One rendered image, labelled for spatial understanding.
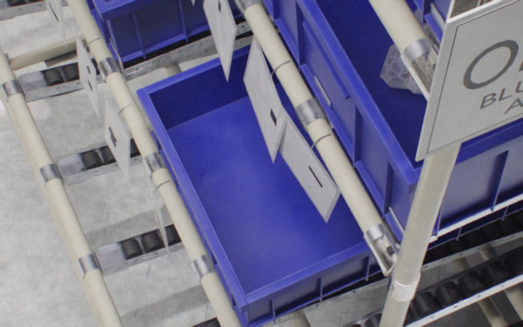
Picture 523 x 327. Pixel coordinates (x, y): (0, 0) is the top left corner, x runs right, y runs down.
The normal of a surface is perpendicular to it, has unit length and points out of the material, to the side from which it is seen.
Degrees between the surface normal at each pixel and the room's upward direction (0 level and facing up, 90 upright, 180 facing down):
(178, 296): 0
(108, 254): 11
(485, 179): 90
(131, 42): 90
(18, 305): 0
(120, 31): 90
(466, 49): 90
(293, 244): 3
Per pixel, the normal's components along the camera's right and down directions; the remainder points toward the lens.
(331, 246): -0.03, -0.46
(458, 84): 0.42, 0.80
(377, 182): -0.90, 0.40
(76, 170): 0.19, -0.54
